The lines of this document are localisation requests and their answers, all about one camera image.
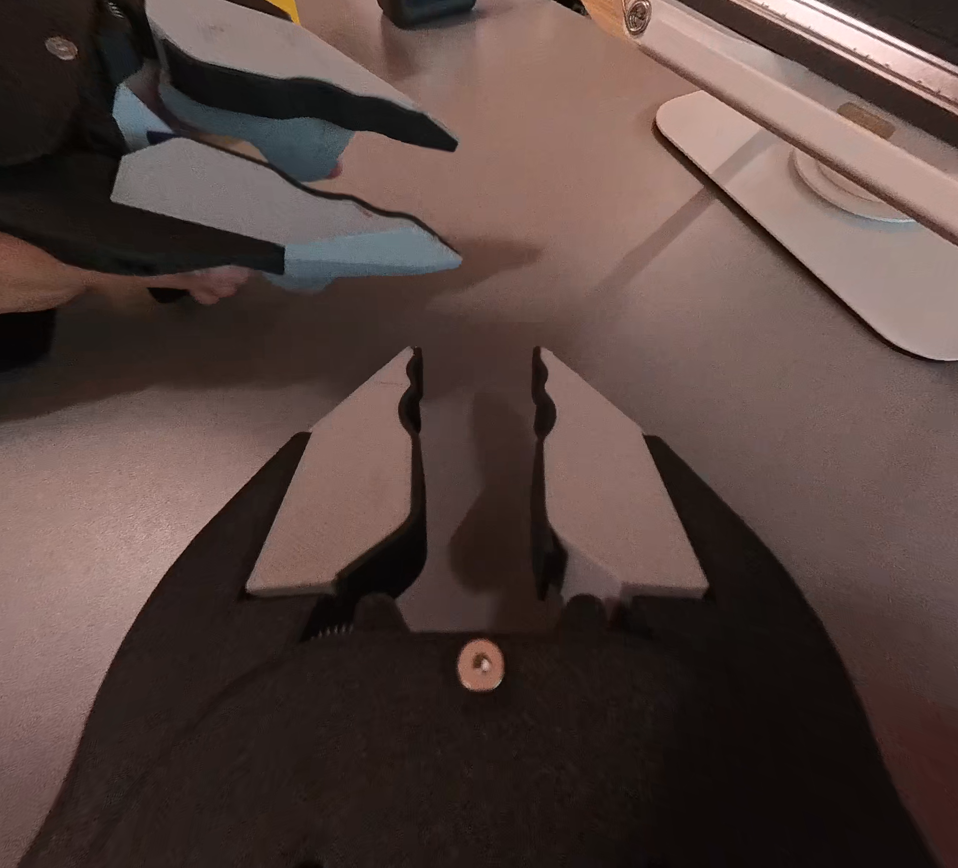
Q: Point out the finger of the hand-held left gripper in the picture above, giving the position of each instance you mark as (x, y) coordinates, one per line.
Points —
(225, 187)
(255, 37)

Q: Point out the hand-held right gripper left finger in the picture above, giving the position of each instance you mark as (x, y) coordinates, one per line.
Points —
(337, 509)

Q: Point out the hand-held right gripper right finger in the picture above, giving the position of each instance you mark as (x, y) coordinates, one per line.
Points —
(621, 509)

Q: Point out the person's left hand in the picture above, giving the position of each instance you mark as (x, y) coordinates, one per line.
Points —
(60, 277)

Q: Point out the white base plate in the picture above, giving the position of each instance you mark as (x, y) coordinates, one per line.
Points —
(838, 262)

